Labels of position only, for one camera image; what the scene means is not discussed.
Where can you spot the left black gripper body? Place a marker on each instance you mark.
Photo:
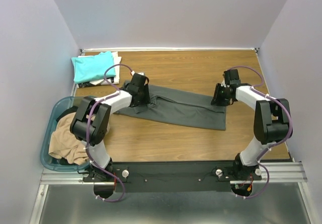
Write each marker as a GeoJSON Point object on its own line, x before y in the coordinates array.
{"type": "Point", "coordinates": [145, 96]}

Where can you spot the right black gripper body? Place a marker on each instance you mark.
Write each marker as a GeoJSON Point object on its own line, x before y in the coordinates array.
{"type": "Point", "coordinates": [219, 95]}

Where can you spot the dark grey t-shirt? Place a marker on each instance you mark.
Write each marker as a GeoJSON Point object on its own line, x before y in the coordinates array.
{"type": "Point", "coordinates": [178, 107]}

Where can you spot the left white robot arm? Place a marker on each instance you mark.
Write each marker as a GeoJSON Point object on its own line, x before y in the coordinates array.
{"type": "Point", "coordinates": [90, 123]}

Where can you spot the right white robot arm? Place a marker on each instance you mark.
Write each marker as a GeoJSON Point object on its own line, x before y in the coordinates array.
{"type": "Point", "coordinates": [272, 120]}

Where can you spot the teal folded t-shirt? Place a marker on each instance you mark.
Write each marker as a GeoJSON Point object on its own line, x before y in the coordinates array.
{"type": "Point", "coordinates": [91, 68]}

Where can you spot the black garment in bin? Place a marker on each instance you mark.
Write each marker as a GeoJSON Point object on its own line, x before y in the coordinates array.
{"type": "Point", "coordinates": [70, 110]}

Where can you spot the beige crumpled t-shirt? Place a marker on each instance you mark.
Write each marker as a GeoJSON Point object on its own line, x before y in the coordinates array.
{"type": "Point", "coordinates": [64, 145]}

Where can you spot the teal plastic bin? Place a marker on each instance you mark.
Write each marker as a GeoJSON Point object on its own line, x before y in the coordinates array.
{"type": "Point", "coordinates": [48, 161]}

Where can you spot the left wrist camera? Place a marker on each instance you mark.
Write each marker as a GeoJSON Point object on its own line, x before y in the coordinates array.
{"type": "Point", "coordinates": [141, 73]}

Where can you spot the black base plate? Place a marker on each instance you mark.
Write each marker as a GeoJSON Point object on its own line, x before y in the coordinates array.
{"type": "Point", "coordinates": [179, 176]}

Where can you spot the aluminium frame rail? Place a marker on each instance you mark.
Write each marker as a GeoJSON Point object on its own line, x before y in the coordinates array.
{"type": "Point", "coordinates": [282, 172]}

